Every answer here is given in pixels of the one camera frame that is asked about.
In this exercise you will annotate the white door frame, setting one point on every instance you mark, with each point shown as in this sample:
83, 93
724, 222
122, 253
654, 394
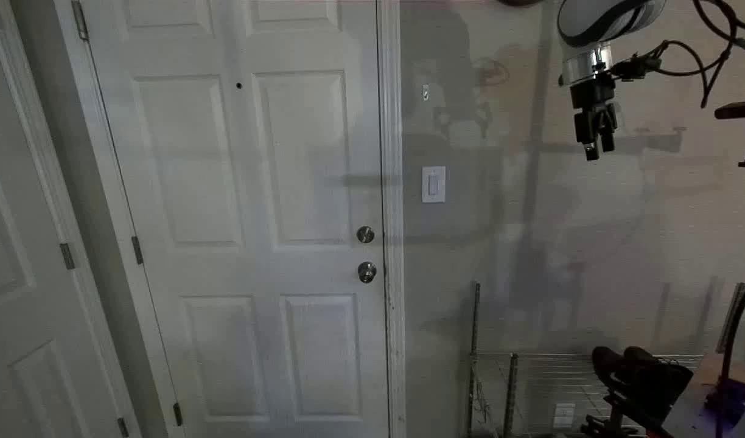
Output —
393, 243

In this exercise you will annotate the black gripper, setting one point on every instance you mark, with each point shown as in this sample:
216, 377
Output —
593, 93

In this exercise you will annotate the black camera device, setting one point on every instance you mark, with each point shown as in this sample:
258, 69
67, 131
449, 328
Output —
640, 385

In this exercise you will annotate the plain white panelled door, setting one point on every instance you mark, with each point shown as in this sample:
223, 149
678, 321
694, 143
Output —
33, 282

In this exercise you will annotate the white rocker light switch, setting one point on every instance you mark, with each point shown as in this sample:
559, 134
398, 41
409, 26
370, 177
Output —
433, 186

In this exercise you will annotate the silver door knob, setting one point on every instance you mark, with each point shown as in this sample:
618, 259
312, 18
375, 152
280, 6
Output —
366, 270

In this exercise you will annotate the white light switch plate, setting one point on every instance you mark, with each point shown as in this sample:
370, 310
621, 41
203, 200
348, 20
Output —
433, 186

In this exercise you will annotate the dark door hinge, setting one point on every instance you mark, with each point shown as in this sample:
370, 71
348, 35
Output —
136, 248
67, 255
178, 413
122, 426
80, 20

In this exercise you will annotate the white panelled door with knob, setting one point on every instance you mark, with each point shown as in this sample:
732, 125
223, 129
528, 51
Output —
242, 243

